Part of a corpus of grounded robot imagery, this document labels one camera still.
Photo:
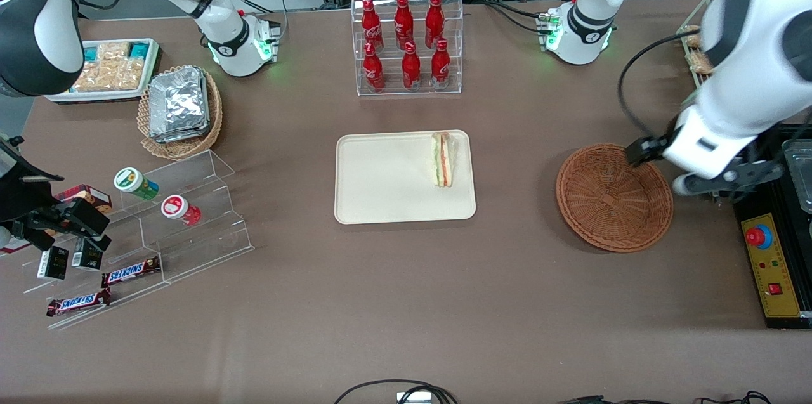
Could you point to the clear acrylic bottle rack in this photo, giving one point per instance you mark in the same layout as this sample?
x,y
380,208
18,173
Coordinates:
x,y
388,92

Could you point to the Snickers bar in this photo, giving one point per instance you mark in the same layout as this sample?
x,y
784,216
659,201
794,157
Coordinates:
x,y
130,272
77,302

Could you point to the red-capped jar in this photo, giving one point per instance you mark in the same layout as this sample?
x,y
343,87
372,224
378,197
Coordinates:
x,y
172,206

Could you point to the clear acrylic step stand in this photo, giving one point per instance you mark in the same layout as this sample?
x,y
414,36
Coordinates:
x,y
209,245

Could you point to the small black carton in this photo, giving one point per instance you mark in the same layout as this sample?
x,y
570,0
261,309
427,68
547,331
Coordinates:
x,y
52,262
87,258

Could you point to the brown tablecloth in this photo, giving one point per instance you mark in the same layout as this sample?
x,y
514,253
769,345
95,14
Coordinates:
x,y
406,302

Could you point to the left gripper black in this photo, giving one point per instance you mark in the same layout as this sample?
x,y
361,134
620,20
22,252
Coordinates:
x,y
646,150

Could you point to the red emergency stop button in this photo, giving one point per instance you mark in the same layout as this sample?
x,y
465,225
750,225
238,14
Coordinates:
x,y
757,236

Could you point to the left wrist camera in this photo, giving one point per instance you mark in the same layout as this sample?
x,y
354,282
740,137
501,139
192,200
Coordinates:
x,y
644,150

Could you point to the steel pan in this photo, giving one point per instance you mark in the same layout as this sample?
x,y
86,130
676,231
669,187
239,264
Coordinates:
x,y
800,175

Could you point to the red rocker switch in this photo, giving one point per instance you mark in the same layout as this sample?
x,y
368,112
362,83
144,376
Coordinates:
x,y
775,288

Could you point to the small tan wicker basket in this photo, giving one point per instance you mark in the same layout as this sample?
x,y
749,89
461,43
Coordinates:
x,y
184,149

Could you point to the red cola bottle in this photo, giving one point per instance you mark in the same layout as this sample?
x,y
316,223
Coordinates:
x,y
434,22
403,23
373,71
411,69
371,26
440,66

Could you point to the large brown wicker basket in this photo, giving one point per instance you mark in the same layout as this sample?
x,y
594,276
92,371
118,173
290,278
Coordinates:
x,y
609,201

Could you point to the white plastic crate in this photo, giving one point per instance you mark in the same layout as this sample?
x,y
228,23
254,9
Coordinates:
x,y
95,97

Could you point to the cream plastic tray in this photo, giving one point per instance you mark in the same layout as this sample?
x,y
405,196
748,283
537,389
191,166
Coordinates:
x,y
387,175

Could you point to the black machine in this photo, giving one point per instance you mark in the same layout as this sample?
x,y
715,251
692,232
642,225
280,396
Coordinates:
x,y
771,323

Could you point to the dark red carton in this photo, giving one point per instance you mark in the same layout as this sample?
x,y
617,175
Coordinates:
x,y
89,195

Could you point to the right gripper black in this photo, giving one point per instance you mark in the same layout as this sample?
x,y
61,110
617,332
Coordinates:
x,y
22,204

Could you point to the green-capped jar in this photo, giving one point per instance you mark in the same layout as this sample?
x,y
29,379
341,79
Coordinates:
x,y
130,179

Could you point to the yellow control panel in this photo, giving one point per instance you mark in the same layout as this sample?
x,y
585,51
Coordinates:
x,y
780,302

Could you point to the packaged beige snack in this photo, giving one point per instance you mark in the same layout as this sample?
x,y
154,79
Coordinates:
x,y
693,39
130,74
698,63
114,50
95,77

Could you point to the triangle sandwich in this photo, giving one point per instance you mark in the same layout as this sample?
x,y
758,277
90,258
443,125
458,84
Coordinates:
x,y
444,160

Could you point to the teal snack packet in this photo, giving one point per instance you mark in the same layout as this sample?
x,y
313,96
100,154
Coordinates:
x,y
91,53
138,49

